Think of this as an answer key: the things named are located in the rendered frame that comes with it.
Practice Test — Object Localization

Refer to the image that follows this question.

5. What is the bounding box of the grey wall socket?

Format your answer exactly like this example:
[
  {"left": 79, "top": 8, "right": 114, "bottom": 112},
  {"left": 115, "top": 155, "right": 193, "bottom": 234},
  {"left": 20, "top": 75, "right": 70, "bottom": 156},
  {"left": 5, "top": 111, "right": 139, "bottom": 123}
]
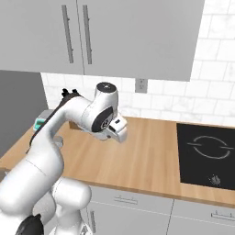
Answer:
[{"left": 134, "top": 78, "right": 149, "bottom": 94}]

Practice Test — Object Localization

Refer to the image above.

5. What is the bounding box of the grey bar cupboard handle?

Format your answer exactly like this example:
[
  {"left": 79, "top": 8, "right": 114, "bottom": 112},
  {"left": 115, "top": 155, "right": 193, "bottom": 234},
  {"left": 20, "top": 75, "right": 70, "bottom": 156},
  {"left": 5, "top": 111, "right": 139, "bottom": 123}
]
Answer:
[
  {"left": 82, "top": 4, "right": 94, "bottom": 65},
  {"left": 61, "top": 4, "right": 75, "bottom": 64}
]

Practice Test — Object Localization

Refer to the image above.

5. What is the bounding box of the dark grey fridge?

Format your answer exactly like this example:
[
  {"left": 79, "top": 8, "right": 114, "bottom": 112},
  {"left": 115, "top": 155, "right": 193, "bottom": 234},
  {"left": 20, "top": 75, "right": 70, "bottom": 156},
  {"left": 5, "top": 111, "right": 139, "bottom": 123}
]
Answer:
[{"left": 0, "top": 69, "right": 50, "bottom": 158}]

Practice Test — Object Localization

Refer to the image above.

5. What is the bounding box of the grey drawer handle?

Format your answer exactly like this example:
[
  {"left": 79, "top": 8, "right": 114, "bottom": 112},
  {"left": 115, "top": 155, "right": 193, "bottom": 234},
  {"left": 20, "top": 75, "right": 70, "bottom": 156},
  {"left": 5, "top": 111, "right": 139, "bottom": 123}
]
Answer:
[
  {"left": 113, "top": 195, "right": 139, "bottom": 206},
  {"left": 210, "top": 210, "right": 235, "bottom": 222}
]

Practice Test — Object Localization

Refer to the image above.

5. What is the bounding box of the wide grey wall cupboard door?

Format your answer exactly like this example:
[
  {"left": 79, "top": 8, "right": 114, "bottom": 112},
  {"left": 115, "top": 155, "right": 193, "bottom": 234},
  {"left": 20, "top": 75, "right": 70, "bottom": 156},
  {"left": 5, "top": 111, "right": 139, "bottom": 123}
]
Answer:
[{"left": 75, "top": 0, "right": 206, "bottom": 83}]

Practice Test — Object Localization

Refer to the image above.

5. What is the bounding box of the grey drawer front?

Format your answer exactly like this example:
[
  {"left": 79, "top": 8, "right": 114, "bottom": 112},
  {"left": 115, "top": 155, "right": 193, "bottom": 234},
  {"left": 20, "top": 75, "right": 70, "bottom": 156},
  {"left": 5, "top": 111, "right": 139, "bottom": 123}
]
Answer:
[
  {"left": 169, "top": 198, "right": 235, "bottom": 229},
  {"left": 87, "top": 185, "right": 175, "bottom": 216}
]

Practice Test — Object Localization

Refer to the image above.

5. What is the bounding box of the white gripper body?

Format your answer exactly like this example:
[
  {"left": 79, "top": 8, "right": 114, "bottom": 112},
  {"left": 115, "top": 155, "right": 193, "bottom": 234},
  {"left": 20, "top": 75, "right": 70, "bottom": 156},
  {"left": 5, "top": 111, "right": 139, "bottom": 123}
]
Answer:
[{"left": 106, "top": 123, "right": 129, "bottom": 144}]

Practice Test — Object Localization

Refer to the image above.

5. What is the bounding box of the teal and grey kitchen scale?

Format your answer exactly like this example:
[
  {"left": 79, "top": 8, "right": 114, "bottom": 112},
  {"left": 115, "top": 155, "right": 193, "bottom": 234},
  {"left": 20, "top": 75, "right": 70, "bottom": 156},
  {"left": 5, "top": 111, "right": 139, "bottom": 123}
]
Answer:
[{"left": 32, "top": 109, "right": 57, "bottom": 132}]

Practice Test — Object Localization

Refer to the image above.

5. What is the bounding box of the grey base cupboard handle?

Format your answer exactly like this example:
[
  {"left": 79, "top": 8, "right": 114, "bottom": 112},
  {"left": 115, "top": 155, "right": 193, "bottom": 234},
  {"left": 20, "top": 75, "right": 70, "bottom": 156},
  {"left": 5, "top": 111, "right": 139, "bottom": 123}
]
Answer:
[{"left": 89, "top": 209, "right": 97, "bottom": 234}]

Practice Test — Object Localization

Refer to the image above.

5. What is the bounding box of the grey base cupboard door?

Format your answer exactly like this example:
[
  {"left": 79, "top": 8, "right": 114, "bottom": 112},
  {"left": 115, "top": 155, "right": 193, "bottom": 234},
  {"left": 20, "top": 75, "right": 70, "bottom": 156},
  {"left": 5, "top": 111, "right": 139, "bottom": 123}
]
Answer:
[
  {"left": 86, "top": 201, "right": 173, "bottom": 235},
  {"left": 166, "top": 215, "right": 235, "bottom": 235}
]

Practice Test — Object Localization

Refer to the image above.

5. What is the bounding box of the black hob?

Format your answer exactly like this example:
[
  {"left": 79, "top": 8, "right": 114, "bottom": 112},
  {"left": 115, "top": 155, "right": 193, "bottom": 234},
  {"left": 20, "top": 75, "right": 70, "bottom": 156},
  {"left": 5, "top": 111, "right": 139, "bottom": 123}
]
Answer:
[{"left": 175, "top": 122, "right": 235, "bottom": 192}]

